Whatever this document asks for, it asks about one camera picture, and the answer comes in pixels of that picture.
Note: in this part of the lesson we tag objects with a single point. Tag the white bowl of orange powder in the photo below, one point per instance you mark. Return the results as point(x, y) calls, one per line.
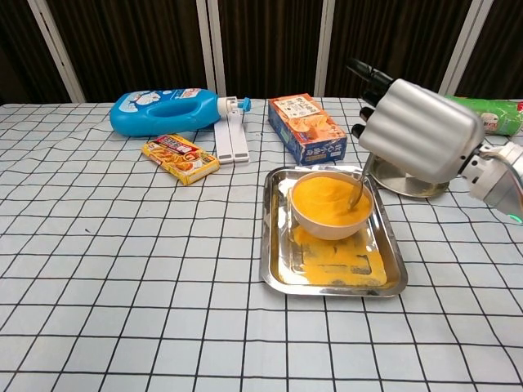
point(327, 230)

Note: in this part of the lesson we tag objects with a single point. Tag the yellow curry box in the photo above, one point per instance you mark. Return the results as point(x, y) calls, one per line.
point(180, 157)

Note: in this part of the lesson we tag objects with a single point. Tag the green chips can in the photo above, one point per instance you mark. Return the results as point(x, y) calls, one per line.
point(502, 116)

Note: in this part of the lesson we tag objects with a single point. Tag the rectangular steel tray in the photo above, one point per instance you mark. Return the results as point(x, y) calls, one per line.
point(282, 269)

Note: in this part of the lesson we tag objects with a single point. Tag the white plastic sealing clip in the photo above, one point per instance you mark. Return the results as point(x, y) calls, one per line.
point(224, 147)
point(240, 145)

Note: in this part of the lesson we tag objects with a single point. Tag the metal spoon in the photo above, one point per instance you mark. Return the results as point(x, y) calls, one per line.
point(357, 196)

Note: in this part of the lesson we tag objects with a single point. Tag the orange blue snack box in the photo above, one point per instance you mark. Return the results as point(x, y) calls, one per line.
point(306, 122)

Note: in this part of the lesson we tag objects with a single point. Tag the checkered white tablecloth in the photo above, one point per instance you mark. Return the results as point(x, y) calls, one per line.
point(122, 286)

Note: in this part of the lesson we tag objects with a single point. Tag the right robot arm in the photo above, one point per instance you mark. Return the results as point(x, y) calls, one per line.
point(502, 179)

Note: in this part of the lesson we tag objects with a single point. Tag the dark folding screen white frame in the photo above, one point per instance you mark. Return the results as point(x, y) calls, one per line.
point(135, 41)

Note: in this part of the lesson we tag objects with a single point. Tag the round steel plate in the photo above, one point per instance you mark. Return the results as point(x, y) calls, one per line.
point(408, 185)

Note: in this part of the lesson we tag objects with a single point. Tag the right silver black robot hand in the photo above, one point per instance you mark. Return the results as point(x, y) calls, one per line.
point(421, 130)

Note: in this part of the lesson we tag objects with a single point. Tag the blue detergent bottle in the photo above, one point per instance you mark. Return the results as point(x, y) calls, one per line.
point(135, 118)

